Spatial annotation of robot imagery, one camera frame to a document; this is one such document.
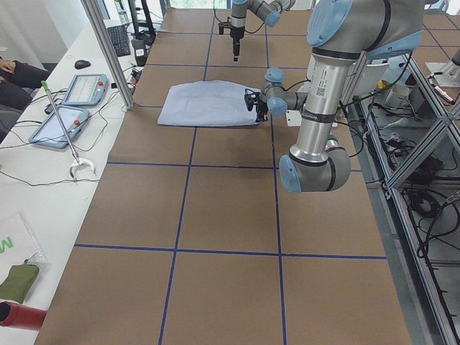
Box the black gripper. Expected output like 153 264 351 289
244 88 268 121
218 19 245 62

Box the light blue striped shirt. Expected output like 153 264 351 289
157 80 257 127

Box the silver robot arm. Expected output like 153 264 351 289
217 0 296 62
260 1 425 193

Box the black keyboard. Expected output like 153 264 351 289
106 25 131 57

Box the black computer mouse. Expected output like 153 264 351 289
74 60 91 70

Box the upper teach pendant tablet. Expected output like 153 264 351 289
62 74 108 106

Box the teach pendant tablet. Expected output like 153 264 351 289
29 105 90 149
62 74 108 106

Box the lower teach pendant tablet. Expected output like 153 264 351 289
29 105 90 149

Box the reacher grabber stick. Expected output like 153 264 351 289
40 80 96 180

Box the seated person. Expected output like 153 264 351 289
1 58 50 111

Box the green cloth pouch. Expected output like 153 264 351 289
1 264 40 303

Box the red cylinder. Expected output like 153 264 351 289
1 301 47 331

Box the aluminium frame post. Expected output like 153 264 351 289
80 0 134 110

